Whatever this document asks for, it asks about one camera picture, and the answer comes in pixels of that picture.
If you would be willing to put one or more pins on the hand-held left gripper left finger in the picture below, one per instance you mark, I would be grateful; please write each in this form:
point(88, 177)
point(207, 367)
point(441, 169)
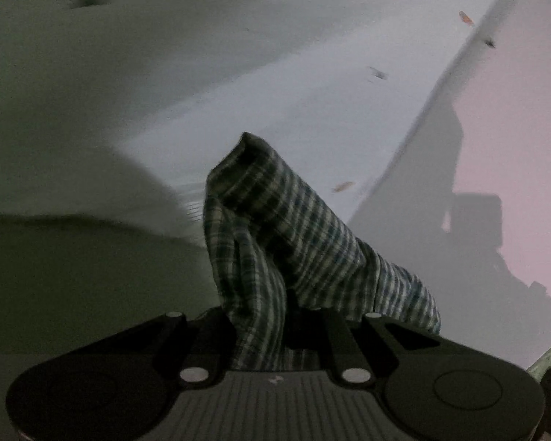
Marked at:
point(211, 333)

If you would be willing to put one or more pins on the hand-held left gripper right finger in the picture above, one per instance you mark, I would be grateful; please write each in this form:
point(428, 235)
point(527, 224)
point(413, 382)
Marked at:
point(337, 337)

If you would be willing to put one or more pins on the plaid checked cloth garment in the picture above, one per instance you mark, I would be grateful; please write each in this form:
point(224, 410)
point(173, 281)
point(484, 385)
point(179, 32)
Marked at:
point(266, 239)

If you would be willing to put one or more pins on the light green cloth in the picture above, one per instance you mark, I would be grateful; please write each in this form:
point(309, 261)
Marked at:
point(548, 353)

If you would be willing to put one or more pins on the pale printed bedsheet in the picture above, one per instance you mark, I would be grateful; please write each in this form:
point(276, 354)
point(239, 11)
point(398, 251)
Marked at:
point(257, 78)

